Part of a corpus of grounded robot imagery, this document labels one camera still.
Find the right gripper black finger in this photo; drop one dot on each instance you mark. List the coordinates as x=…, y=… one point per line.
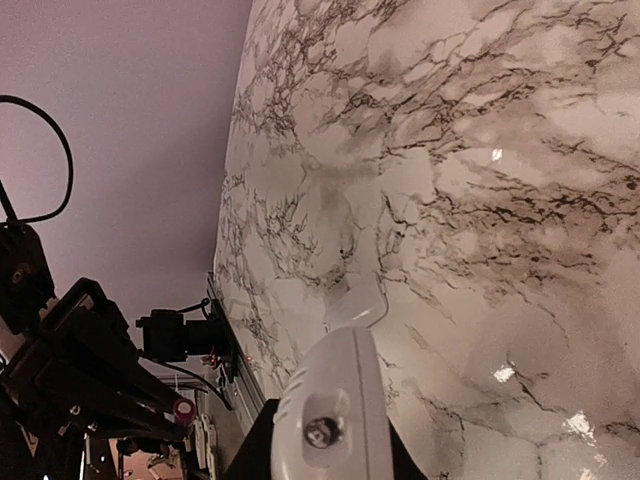
x=253, y=459

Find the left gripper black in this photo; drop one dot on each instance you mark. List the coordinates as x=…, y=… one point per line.
x=77, y=376

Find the dark blue battery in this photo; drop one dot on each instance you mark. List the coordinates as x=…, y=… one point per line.
x=184, y=411

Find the white remote control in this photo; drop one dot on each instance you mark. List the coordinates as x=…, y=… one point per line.
x=331, y=422

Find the white battery cover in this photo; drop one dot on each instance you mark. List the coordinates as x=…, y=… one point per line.
x=361, y=303

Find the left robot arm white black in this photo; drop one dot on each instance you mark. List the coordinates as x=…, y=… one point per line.
x=28, y=296

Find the front aluminium frame rail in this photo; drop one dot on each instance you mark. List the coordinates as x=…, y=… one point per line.
x=240, y=385

